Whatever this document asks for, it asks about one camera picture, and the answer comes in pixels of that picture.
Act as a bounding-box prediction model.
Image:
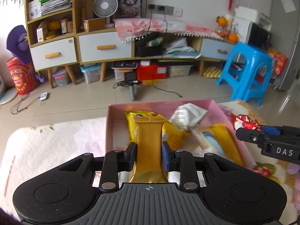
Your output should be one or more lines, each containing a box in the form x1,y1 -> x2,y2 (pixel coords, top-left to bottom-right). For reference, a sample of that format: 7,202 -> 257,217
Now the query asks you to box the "white snack packet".
169,103 -> 208,132

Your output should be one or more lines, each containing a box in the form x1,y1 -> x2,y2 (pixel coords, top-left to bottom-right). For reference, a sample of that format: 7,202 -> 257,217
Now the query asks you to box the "wooden tv cabinet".
24,0 -> 223,83

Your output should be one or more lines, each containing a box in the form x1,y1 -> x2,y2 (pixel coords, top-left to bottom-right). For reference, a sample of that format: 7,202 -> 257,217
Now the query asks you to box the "clear rice cracker packet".
191,128 -> 226,157

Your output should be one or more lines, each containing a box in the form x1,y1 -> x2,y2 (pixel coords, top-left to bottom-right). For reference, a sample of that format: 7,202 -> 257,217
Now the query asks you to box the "pink cardboard box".
105,100 -> 256,169

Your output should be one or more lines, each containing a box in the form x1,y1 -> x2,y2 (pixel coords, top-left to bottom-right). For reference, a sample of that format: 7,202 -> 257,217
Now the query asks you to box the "floral tablecloth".
1,100 -> 298,224

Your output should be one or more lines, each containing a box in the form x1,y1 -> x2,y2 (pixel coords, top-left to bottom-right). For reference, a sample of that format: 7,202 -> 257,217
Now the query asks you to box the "pink cloth on cabinet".
114,18 -> 223,42

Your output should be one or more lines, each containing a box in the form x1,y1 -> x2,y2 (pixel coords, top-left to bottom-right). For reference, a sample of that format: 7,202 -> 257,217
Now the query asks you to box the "red gift drum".
7,57 -> 39,95

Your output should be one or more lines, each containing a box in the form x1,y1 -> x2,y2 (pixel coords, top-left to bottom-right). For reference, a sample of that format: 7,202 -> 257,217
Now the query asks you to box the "gold snack bar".
130,116 -> 168,183

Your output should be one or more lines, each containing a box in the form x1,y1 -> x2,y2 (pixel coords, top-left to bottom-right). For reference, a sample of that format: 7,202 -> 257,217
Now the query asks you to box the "white desk fan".
93,0 -> 118,28

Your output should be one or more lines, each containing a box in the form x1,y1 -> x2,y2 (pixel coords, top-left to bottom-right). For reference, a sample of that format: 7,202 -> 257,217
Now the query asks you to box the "clear storage bin blue lid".
80,64 -> 101,84

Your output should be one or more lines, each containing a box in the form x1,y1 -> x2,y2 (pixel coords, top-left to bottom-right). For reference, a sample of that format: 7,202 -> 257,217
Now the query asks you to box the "black microwave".
247,23 -> 272,51

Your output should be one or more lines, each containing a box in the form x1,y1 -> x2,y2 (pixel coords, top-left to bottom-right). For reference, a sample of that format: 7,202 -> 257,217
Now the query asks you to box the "purple plush toy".
6,25 -> 45,83

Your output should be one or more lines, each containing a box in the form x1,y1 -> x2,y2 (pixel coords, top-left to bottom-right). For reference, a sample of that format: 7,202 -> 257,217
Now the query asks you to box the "blue plastic stool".
216,42 -> 273,106

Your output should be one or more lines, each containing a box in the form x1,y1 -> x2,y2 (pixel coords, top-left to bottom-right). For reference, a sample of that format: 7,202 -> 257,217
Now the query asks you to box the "red storage box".
136,64 -> 167,81

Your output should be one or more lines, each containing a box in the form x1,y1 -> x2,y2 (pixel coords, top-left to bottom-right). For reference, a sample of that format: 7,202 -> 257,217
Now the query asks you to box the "yellow snack bag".
124,110 -> 190,150
201,123 -> 245,167

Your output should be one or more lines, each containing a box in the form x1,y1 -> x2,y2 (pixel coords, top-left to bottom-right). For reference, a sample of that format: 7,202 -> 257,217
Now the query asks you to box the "red snack packet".
252,166 -> 271,178
230,113 -> 262,132

